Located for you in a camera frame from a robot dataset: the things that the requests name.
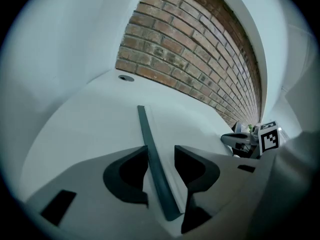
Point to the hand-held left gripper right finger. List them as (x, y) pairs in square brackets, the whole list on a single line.
[(225, 179)]

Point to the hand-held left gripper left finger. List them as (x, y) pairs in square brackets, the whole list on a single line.
[(87, 184)]

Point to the white notebook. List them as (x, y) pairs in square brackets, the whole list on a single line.
[(156, 164)]

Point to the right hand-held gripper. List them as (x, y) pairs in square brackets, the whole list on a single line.
[(268, 139)]

